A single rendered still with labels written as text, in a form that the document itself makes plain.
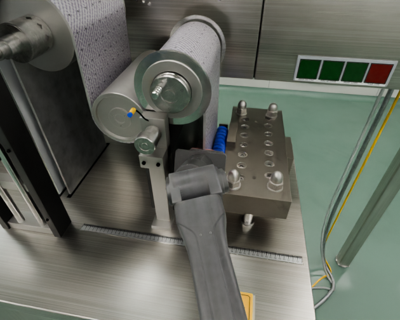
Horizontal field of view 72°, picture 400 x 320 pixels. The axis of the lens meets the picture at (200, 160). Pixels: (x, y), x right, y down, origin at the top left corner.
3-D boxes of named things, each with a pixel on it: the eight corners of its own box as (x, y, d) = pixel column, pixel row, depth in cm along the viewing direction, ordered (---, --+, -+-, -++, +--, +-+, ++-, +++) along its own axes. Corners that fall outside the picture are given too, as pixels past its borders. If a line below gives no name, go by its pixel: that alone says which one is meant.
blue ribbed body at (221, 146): (206, 181, 67) (206, 170, 65) (217, 132, 84) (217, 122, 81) (220, 183, 67) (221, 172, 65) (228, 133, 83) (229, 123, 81)
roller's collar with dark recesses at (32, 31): (6, 62, 48) (-13, 22, 44) (28, 51, 52) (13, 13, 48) (39, 64, 47) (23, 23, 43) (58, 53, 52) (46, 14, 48)
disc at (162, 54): (135, 117, 57) (131, 43, 47) (136, 115, 57) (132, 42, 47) (206, 131, 56) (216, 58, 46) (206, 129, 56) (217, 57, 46)
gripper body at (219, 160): (223, 183, 57) (221, 195, 50) (175, 178, 58) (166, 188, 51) (226, 153, 55) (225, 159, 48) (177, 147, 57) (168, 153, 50)
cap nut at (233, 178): (223, 189, 62) (225, 174, 59) (225, 178, 65) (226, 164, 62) (240, 191, 62) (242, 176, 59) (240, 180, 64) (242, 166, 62)
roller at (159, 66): (142, 112, 55) (140, 55, 48) (174, 65, 75) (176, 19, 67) (198, 123, 54) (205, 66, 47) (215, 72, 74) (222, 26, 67)
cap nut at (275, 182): (266, 191, 62) (270, 176, 59) (266, 180, 64) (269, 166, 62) (283, 193, 61) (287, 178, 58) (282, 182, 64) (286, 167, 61)
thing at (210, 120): (202, 183, 66) (203, 115, 54) (215, 129, 84) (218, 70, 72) (204, 183, 66) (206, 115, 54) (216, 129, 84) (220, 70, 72)
